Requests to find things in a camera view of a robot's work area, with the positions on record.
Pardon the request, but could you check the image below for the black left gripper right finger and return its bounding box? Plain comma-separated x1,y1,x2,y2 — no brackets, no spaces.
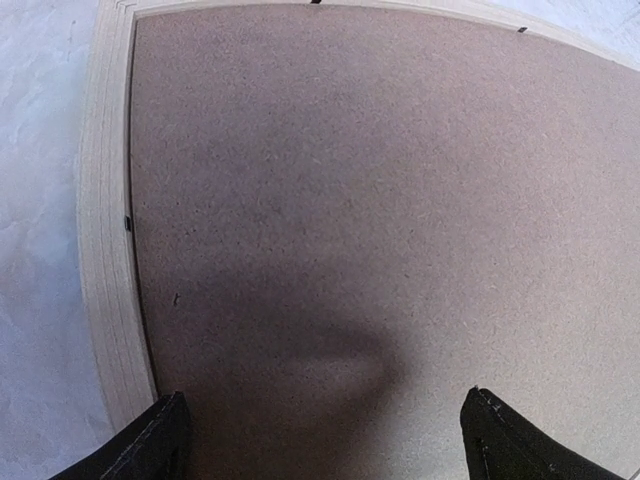
460,387,618,480

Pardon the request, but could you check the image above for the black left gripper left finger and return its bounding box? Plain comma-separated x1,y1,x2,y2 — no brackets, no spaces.
53,392,191,480

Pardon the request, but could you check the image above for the light wooden picture frame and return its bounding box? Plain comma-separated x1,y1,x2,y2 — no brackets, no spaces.
74,0,640,436

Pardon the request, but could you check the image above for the brown hardboard backing panel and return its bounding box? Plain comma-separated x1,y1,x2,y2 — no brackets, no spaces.
128,4,640,480

